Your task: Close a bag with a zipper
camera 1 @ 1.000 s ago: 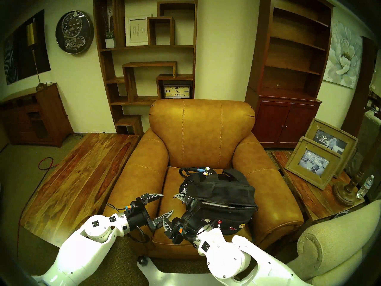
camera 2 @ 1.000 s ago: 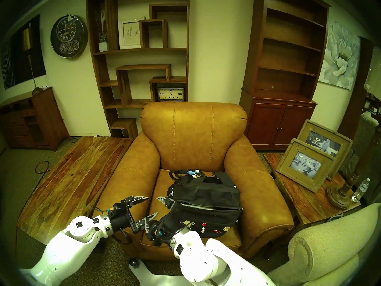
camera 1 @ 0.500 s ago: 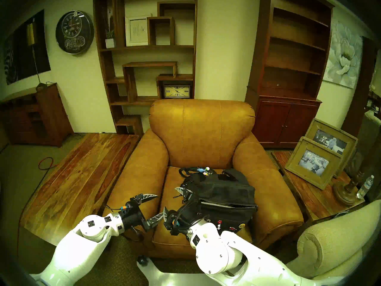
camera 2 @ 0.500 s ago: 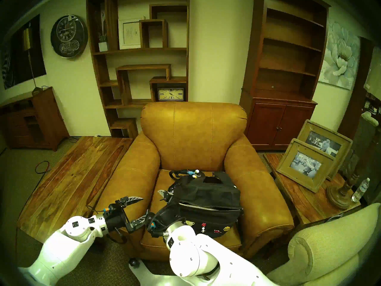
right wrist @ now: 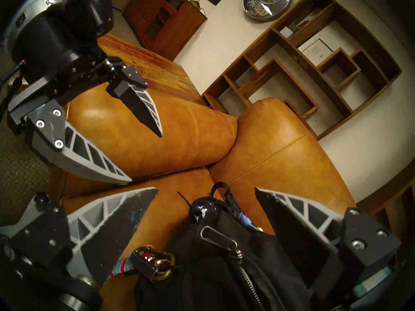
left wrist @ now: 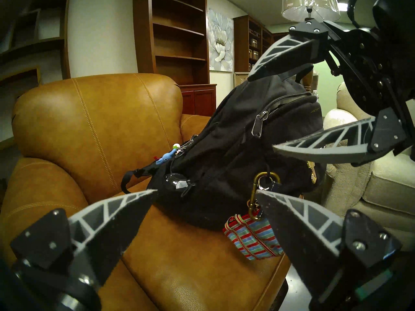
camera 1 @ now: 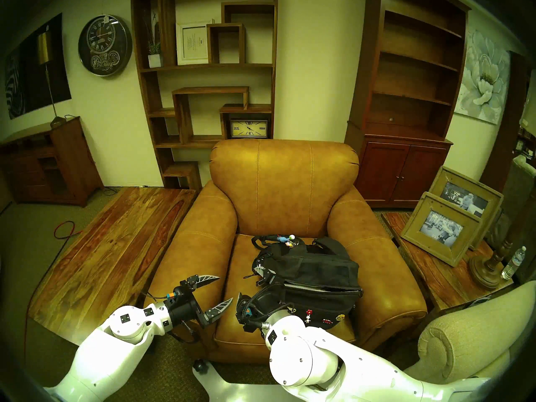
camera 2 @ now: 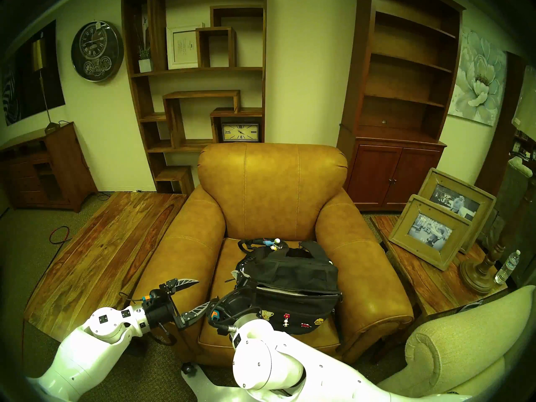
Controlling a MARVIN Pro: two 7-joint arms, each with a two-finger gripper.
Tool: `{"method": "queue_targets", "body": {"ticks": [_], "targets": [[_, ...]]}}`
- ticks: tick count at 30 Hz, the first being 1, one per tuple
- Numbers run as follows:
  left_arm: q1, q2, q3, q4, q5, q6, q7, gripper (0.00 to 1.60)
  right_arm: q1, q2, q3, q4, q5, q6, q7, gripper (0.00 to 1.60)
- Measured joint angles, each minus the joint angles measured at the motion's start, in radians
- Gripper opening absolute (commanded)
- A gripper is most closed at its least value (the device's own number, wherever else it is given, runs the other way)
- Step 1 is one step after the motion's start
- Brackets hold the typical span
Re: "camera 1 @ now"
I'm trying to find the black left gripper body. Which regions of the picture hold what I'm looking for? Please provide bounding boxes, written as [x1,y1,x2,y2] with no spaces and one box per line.
[165,286,210,332]

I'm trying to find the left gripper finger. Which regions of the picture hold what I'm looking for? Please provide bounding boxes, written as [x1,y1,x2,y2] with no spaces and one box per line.
[180,274,220,291]
[204,297,234,324]

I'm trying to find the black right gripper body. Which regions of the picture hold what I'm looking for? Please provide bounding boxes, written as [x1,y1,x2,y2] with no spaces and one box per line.
[236,301,277,332]

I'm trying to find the black zipper backpack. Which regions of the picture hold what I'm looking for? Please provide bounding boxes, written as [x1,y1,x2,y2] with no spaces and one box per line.
[244,234,363,331]

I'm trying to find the striped wood coffee table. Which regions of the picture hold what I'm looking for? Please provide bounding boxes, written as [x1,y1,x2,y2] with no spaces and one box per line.
[27,187,197,347]

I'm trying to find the tan leather armchair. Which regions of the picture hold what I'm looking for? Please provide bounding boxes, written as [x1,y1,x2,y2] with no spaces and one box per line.
[144,138,428,364]

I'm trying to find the rectangular mantel clock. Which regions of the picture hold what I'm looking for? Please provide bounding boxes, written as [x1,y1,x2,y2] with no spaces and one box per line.
[229,119,269,139]

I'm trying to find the dark wood media cabinet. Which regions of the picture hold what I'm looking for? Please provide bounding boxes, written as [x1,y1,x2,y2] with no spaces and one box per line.
[0,116,104,208]

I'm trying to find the striped wood side table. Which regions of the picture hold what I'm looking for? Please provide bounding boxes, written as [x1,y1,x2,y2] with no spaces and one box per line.
[381,211,515,318]

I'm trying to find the cherry wood bookcase hutch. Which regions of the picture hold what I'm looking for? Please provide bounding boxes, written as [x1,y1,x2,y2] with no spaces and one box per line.
[344,0,472,209]

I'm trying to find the beige fabric armchair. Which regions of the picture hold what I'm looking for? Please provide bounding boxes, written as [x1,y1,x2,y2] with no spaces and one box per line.
[404,280,536,385]

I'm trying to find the small potted plant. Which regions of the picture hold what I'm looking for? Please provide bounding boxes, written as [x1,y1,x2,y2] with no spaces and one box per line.
[144,12,165,69]

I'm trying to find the turned wood table lamp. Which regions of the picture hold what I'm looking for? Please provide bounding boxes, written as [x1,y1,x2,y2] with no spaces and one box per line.
[468,68,536,291]

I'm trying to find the white framed certificate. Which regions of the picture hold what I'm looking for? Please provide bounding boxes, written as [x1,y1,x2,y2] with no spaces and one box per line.
[176,20,215,66]

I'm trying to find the open wooden shelf unit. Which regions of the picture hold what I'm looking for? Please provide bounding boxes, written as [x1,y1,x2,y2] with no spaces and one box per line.
[131,0,279,192]

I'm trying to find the clear plastic water bottle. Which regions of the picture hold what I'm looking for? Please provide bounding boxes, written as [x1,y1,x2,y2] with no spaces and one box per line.
[501,245,527,281]

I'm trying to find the gold shade floor lamp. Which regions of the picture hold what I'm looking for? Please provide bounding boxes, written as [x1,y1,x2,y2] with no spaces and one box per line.
[37,31,67,128]

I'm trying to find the grey upholstered chair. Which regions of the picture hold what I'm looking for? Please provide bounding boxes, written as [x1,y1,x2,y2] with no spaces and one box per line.
[488,154,536,255]

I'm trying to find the dark bookcase with small frames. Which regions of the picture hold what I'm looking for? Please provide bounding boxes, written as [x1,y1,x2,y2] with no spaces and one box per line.
[517,127,536,161]

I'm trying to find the white flower painting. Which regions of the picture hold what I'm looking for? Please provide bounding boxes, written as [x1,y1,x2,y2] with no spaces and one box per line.
[454,26,511,125]

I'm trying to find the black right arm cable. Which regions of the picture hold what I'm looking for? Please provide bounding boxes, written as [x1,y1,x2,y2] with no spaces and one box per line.
[243,282,294,326]

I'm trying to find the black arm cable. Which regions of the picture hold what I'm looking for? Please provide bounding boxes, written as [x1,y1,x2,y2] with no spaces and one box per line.
[142,292,201,344]
[243,282,294,326]

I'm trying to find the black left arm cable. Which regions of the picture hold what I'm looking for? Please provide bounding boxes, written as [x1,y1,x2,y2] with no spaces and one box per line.
[142,292,201,344]

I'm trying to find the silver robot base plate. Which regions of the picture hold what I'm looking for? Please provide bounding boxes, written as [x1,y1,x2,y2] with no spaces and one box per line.
[193,361,294,402]

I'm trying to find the red floor cable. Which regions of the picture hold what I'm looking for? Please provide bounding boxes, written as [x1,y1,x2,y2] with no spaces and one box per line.
[23,220,78,351]

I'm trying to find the small rustic photo frame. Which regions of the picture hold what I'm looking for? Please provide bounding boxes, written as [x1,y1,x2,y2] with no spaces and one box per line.
[401,192,482,267]

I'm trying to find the large rustic photo frame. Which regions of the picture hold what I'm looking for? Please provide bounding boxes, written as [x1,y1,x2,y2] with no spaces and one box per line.
[428,166,504,251]

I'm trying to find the round black wall clock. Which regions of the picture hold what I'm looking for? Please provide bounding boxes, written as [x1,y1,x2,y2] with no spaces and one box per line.
[78,14,133,77]

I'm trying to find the dark zebra wall picture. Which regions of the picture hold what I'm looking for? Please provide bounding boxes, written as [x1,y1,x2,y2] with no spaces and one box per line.
[4,13,72,120]

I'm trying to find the dark wooden post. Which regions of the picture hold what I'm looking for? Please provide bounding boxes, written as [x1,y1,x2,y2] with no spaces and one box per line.
[479,52,532,192]

